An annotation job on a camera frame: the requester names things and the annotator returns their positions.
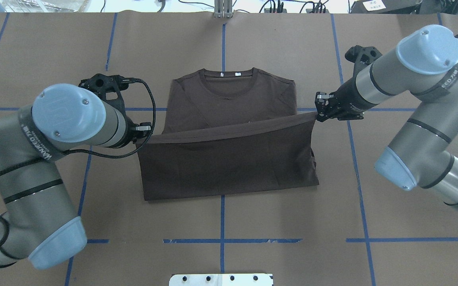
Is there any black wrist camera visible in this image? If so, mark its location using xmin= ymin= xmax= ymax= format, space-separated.
xmin=345 ymin=45 xmax=383 ymax=78
xmin=78 ymin=73 xmax=130 ymax=116

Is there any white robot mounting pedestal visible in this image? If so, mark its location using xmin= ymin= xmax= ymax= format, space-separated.
xmin=169 ymin=273 xmax=274 ymax=286

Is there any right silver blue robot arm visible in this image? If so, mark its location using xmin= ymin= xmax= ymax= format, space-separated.
xmin=315 ymin=24 xmax=458 ymax=211

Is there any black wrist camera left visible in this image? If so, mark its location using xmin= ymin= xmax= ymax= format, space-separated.
xmin=78 ymin=73 xmax=130 ymax=116

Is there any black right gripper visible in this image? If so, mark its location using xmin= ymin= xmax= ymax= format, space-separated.
xmin=315 ymin=88 xmax=364 ymax=122

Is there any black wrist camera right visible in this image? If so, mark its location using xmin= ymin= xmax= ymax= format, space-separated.
xmin=345 ymin=45 xmax=383 ymax=78

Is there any aluminium frame post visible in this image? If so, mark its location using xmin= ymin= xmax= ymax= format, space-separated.
xmin=214 ymin=0 xmax=235 ymax=19

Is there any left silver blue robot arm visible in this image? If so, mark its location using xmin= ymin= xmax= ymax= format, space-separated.
xmin=0 ymin=83 xmax=155 ymax=269

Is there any dark brown t-shirt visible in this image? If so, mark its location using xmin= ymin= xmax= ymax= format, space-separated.
xmin=138 ymin=68 xmax=319 ymax=201

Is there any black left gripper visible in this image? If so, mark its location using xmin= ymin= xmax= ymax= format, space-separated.
xmin=126 ymin=121 xmax=153 ymax=145

